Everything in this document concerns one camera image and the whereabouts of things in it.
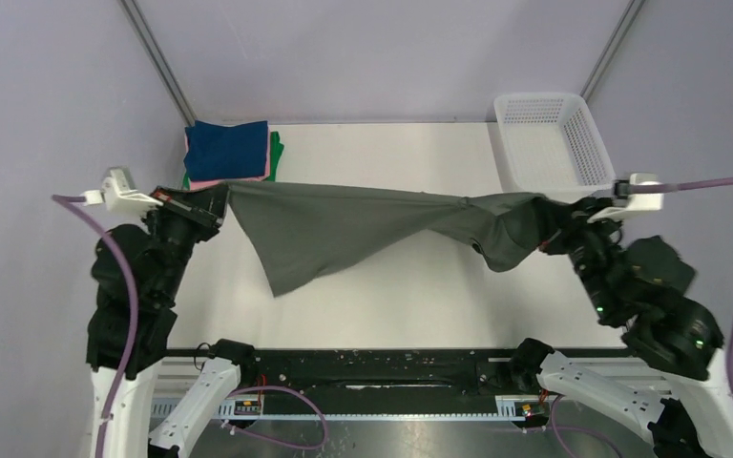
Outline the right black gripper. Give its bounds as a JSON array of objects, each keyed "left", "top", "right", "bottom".
[{"left": 530, "top": 193, "right": 623, "bottom": 317}]

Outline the folded navy blue t-shirt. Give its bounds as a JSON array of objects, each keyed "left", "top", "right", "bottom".
[{"left": 183, "top": 120, "right": 271, "bottom": 182}]

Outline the folded pink t-shirt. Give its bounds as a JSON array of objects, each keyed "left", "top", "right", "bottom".
[{"left": 181, "top": 132, "right": 274, "bottom": 191}]

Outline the folded green t-shirt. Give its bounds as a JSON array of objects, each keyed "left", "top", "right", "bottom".
[{"left": 181, "top": 131, "right": 284, "bottom": 191}]

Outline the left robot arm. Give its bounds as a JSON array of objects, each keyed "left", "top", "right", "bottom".
[{"left": 86, "top": 185, "right": 258, "bottom": 457}]

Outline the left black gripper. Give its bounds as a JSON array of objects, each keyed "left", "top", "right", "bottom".
[{"left": 143, "top": 179, "right": 233, "bottom": 300}]

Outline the white plastic basket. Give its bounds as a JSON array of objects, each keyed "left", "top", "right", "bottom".
[{"left": 493, "top": 92, "right": 617, "bottom": 201}]

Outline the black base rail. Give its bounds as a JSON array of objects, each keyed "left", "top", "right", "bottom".
[{"left": 136, "top": 338, "right": 637, "bottom": 419}]

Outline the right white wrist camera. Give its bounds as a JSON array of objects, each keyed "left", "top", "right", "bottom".
[{"left": 588, "top": 173, "right": 663, "bottom": 222}]

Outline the white slotted cable duct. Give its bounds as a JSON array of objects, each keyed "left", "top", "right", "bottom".
[{"left": 151, "top": 396, "right": 545, "bottom": 424}]

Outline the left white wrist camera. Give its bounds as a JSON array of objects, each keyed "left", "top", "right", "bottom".
[{"left": 80, "top": 167, "right": 163, "bottom": 217}]

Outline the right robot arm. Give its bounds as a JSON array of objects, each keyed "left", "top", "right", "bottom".
[{"left": 509, "top": 198, "right": 733, "bottom": 457}]

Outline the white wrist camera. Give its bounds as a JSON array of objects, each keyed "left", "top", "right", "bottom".
[
  {"left": 80, "top": 167, "right": 163, "bottom": 217},
  {"left": 588, "top": 173, "right": 663, "bottom": 222}
]

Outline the dark grey t-shirt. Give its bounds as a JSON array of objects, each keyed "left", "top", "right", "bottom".
[{"left": 229, "top": 181, "right": 570, "bottom": 297}]

